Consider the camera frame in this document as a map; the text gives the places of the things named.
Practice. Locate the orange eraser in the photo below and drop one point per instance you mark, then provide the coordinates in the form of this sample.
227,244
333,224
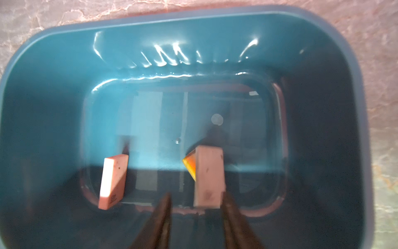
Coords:
190,163

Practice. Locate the pink eraser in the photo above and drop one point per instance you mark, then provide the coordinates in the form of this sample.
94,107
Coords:
113,181

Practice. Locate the teal plastic storage box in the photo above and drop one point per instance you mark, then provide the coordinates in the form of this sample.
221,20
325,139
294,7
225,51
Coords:
276,87

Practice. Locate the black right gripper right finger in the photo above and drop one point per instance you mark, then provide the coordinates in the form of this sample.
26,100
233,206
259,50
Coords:
237,232

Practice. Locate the grey eraser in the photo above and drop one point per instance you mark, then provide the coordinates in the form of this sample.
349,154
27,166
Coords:
210,181

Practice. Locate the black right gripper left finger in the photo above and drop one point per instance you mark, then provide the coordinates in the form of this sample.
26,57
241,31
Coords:
156,232

